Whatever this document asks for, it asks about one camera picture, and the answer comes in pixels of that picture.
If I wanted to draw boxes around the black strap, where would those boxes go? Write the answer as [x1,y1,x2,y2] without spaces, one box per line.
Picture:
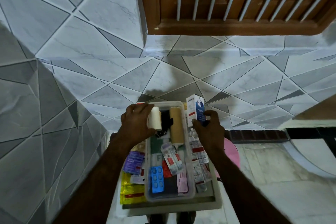
[155,110,174,138]

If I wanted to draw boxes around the dark shoe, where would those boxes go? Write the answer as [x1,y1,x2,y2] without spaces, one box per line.
[149,212,168,224]
[177,211,196,224]

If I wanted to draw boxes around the person's left hand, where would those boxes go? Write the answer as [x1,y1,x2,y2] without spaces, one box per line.
[120,103,158,151]

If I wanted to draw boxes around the white plastic drawer cabinet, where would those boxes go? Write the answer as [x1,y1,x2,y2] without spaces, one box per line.
[122,101,222,216]

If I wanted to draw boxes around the person's right hand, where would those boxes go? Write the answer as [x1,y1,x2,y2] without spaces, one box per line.
[191,110,226,159]

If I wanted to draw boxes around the person's right forearm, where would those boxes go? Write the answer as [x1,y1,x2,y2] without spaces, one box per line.
[209,150,292,224]

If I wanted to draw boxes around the beige bandage roll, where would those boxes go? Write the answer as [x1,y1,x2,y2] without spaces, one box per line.
[169,107,185,146]

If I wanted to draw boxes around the white blue medicine box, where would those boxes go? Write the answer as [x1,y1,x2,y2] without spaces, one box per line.
[186,94,207,127]

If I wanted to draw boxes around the yellow sachet pack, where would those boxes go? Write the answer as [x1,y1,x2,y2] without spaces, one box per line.
[120,171,146,205]

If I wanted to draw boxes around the brown barred wooden window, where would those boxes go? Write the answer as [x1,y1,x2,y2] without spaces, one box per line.
[138,0,336,36]

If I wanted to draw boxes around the silver tablet strips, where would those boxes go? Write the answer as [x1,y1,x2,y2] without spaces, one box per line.
[192,161,208,193]

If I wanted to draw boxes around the person's left forearm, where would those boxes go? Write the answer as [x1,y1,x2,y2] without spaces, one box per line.
[52,137,147,224]

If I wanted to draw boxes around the purple tablet strip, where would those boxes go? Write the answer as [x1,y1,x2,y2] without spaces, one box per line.
[122,150,145,175]

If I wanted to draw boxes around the blue tablet blister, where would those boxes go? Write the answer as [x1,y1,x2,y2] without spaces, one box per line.
[150,165,165,194]

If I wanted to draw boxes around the pink lidded trash bin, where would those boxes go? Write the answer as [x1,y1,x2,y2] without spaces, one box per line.
[207,137,241,177]

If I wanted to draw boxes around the white bandage roll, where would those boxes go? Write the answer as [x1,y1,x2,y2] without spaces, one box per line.
[148,106,162,131]

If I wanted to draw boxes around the clear plastic first aid box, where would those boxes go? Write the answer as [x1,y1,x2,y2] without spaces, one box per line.
[144,101,196,203]

